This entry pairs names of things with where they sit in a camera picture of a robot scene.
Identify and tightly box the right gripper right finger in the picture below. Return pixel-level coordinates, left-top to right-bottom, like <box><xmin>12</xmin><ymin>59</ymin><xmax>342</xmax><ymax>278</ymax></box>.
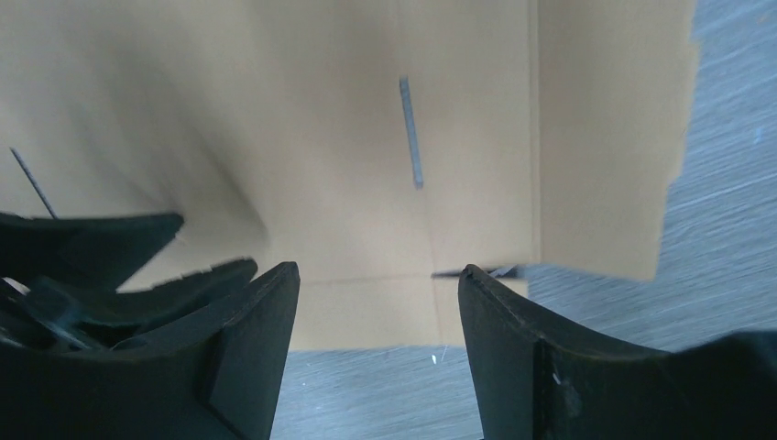
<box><xmin>458</xmin><ymin>265</ymin><xmax>776</xmax><ymax>439</ymax></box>

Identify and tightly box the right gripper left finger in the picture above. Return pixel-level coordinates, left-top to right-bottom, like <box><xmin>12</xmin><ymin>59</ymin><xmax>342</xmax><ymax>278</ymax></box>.
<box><xmin>1</xmin><ymin>213</ymin><xmax>301</xmax><ymax>439</ymax></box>

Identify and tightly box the brown cardboard box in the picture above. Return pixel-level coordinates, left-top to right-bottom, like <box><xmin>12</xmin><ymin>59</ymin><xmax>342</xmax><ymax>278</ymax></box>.
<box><xmin>1</xmin><ymin>1</ymin><xmax>698</xmax><ymax>349</ymax></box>

